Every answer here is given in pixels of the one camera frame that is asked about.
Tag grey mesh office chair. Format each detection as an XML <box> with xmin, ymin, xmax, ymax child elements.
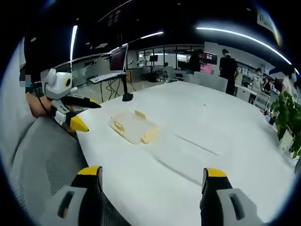
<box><xmin>9</xmin><ymin>114</ymin><xmax>132</xmax><ymax>226</ymax></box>

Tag open laptop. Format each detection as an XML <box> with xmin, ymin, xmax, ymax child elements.
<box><xmin>90</xmin><ymin>44</ymin><xmax>129</xmax><ymax>83</ymax></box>

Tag black hanging cables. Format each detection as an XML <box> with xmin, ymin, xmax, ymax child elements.
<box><xmin>100</xmin><ymin>79</ymin><xmax>124</xmax><ymax>103</ymax></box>

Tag pink lit display screen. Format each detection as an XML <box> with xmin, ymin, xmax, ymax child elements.
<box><xmin>199</xmin><ymin>51</ymin><xmax>218</xmax><ymax>73</ymax></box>

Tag person's white shirt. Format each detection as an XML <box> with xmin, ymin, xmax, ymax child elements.
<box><xmin>6</xmin><ymin>36</ymin><xmax>36</xmax><ymax>163</ymax></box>

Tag green potted plant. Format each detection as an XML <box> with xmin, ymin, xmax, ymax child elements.
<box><xmin>269</xmin><ymin>90</ymin><xmax>301</xmax><ymax>159</ymax></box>

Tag white office chair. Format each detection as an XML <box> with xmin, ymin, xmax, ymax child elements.
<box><xmin>192</xmin><ymin>71</ymin><xmax>229</xmax><ymax>93</ymax></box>

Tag clear container lid yellow latches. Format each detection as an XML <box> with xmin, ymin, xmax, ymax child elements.
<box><xmin>108</xmin><ymin>109</ymin><xmax>161</xmax><ymax>145</ymax></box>

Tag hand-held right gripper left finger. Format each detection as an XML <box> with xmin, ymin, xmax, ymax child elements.
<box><xmin>50</xmin><ymin>166</ymin><xmax>104</xmax><ymax>226</ymax></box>

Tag long ceiling light strip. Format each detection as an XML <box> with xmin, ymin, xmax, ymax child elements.
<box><xmin>196</xmin><ymin>26</ymin><xmax>293</xmax><ymax>65</ymax></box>
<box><xmin>140</xmin><ymin>31</ymin><xmax>165</xmax><ymax>40</ymax></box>
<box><xmin>70</xmin><ymin>24</ymin><xmax>79</xmax><ymax>61</ymax></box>

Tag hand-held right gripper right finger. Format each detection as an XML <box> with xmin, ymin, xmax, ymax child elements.
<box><xmin>199</xmin><ymin>167</ymin><xmax>269</xmax><ymax>226</ymax></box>

